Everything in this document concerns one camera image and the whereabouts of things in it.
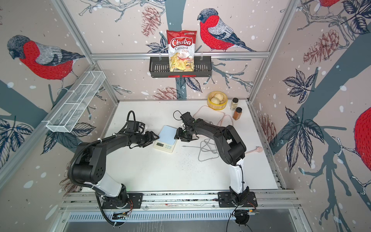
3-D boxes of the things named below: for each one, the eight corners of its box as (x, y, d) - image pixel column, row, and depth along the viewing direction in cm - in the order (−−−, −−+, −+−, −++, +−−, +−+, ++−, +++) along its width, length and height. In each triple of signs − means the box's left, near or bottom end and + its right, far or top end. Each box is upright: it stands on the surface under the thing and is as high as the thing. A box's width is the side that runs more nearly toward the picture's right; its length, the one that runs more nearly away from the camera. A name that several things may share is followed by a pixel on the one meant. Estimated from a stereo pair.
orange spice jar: (233, 120, 109) (236, 112, 102) (231, 114, 112) (234, 107, 106) (239, 120, 109) (243, 112, 102) (238, 114, 112) (241, 107, 106)
